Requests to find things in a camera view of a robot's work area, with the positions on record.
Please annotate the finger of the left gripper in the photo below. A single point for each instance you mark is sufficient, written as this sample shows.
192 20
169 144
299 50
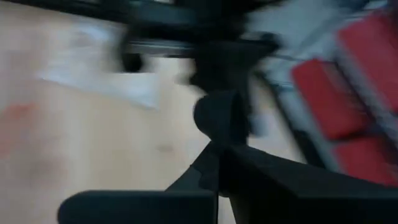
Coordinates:
205 74
233 74

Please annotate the clear plastic zip bag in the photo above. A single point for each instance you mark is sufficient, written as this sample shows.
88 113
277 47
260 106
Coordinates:
102 71

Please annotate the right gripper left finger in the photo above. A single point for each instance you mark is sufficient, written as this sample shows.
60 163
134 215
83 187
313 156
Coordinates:
140 208

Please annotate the red plastic storage bin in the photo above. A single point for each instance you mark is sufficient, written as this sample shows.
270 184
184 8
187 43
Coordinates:
329 99
367 161
373 56

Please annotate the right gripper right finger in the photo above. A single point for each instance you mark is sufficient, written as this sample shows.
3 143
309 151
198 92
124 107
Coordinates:
295 199

